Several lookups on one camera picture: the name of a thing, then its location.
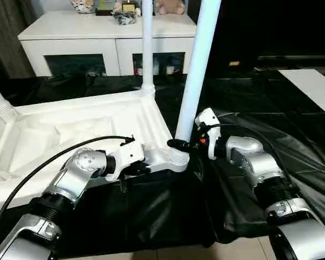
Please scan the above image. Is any white plastic table top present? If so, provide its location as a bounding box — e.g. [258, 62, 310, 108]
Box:
[0, 90, 191, 215]

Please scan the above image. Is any black plastic mat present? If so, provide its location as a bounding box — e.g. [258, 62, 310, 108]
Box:
[0, 69, 325, 257]

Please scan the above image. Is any white flat board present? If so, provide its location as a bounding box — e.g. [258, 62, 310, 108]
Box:
[277, 68, 325, 122]

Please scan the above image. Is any black low cabinet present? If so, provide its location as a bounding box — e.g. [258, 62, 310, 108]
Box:
[197, 0, 325, 72]

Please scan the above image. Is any bag of black items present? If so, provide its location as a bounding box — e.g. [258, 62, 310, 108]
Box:
[112, 9, 138, 27]

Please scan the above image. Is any beige plush toy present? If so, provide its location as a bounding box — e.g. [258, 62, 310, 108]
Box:
[153, 0, 185, 16]

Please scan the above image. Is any white sideboard cabinet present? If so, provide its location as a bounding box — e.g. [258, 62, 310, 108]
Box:
[17, 10, 199, 79]

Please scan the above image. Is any dark grey curtain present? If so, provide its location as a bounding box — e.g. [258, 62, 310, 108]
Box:
[0, 0, 36, 80]

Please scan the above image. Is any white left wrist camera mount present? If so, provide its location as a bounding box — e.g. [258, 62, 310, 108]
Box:
[105, 140, 146, 183]

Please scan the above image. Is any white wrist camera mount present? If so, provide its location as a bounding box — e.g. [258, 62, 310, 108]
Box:
[194, 107, 222, 161]
[105, 140, 146, 183]

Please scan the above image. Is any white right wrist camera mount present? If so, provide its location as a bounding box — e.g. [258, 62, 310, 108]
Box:
[194, 107, 222, 161]

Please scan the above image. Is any black left wrist camera cable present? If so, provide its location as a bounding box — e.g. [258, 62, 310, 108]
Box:
[0, 134, 137, 239]

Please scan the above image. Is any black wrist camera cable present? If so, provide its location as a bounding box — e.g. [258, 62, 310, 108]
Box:
[205, 122, 325, 237]
[0, 134, 137, 239]

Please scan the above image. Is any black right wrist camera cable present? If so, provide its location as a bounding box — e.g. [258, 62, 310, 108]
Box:
[205, 122, 325, 237]

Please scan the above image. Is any dark frame with yellow cards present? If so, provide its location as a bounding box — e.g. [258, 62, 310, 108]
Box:
[94, 0, 138, 17]

